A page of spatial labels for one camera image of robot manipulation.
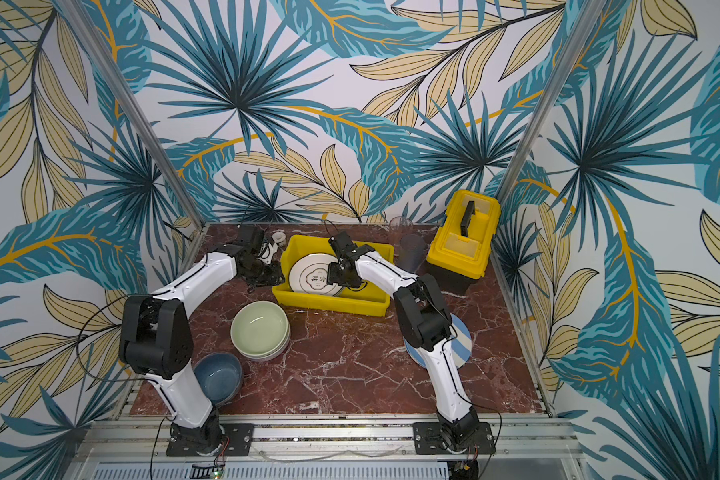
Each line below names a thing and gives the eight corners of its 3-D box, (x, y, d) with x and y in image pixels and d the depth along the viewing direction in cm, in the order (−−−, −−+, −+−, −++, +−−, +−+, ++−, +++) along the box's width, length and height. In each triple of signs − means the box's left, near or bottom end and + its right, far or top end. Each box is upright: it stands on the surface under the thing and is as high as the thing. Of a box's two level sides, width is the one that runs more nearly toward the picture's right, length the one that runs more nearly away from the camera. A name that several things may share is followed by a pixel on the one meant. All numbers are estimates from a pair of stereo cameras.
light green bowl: (235, 365, 87) (222, 351, 78) (248, 317, 96) (237, 300, 87) (287, 366, 87) (279, 352, 78) (294, 318, 96) (288, 300, 88)
